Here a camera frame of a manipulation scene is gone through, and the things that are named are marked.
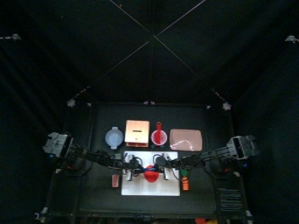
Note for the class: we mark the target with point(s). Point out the orange object at table edge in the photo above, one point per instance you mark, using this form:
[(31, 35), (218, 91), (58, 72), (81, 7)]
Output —
[(201, 220)]

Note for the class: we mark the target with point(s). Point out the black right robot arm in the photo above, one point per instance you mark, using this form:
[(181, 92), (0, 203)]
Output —
[(218, 152)]

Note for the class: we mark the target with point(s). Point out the small orange bottle right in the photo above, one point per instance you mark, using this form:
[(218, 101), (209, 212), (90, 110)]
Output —
[(185, 183)]

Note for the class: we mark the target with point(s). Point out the red dough lump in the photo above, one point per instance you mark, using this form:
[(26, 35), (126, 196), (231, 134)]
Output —
[(151, 177)]

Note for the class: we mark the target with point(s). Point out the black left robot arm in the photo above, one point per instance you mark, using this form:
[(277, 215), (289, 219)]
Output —
[(91, 156)]

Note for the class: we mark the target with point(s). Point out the pink square tray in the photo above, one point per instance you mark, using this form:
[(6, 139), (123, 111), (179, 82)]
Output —
[(186, 140)]

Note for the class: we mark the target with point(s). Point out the red measuring cup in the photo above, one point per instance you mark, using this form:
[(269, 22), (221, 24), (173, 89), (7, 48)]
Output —
[(159, 137)]

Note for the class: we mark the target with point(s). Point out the orange wooden box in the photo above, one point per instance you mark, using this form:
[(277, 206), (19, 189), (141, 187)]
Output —
[(137, 131)]

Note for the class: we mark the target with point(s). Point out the silver frame clamp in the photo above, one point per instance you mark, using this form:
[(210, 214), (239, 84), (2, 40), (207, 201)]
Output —
[(15, 37), (291, 38), (149, 102), (226, 106), (71, 102)]

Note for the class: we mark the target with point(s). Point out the light blue oval bowl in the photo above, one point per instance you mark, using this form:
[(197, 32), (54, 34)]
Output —
[(114, 138)]

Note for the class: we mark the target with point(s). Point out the small pink block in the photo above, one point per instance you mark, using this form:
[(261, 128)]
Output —
[(115, 180)]

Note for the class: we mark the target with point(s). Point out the blue toy knife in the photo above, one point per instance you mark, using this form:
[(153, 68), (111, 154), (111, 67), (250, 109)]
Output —
[(149, 168)]

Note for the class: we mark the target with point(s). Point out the white printed label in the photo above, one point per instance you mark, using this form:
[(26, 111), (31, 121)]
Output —
[(230, 199)]

